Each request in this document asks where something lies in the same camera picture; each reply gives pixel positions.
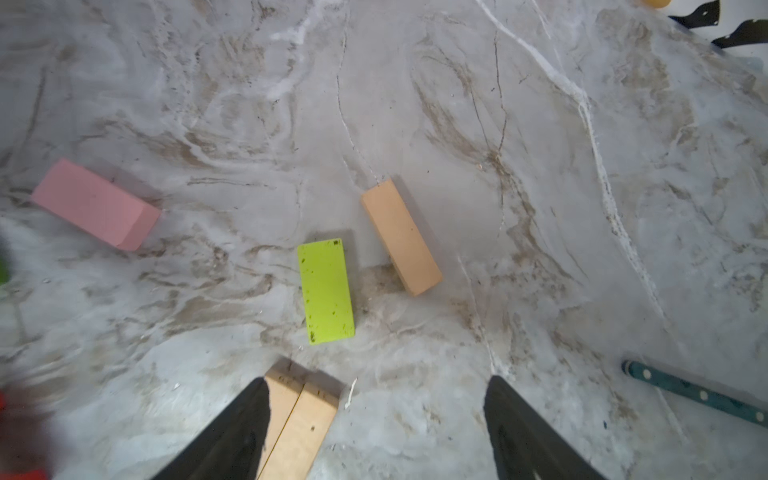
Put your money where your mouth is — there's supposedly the dark green rectangular block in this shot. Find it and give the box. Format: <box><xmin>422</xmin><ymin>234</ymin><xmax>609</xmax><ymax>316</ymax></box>
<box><xmin>0</xmin><ymin>258</ymin><xmax>10</xmax><ymax>285</ymax></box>

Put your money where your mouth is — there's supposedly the lime green rectangular block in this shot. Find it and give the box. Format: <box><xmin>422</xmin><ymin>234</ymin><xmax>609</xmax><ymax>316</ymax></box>
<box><xmin>297</xmin><ymin>238</ymin><xmax>355</xmax><ymax>345</ymax></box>

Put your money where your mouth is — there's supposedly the natural wood block marked 58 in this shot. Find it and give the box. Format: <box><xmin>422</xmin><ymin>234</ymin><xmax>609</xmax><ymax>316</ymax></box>
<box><xmin>361</xmin><ymin>179</ymin><xmax>443</xmax><ymax>296</ymax></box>

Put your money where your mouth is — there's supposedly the red arch block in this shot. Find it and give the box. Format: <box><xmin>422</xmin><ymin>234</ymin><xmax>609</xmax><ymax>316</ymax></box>
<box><xmin>1</xmin><ymin>392</ymin><xmax>50</xmax><ymax>480</ymax></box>

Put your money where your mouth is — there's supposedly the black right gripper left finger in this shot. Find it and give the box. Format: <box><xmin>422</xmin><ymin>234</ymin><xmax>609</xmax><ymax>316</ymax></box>
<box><xmin>154</xmin><ymin>377</ymin><xmax>270</xmax><ymax>480</ymax></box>

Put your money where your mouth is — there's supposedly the pink rectangular block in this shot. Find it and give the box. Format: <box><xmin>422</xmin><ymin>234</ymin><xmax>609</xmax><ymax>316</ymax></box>
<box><xmin>31</xmin><ymin>159</ymin><xmax>161</xmax><ymax>251</ymax></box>

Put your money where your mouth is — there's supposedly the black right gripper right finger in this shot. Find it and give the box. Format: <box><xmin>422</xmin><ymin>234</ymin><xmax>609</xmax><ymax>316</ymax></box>
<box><xmin>484</xmin><ymin>375</ymin><xmax>603</xmax><ymax>479</ymax></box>

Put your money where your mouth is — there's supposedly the natural wood block marked 31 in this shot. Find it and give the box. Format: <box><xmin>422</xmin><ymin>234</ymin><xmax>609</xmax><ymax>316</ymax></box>
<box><xmin>257</xmin><ymin>358</ymin><xmax>304</xmax><ymax>479</ymax></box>

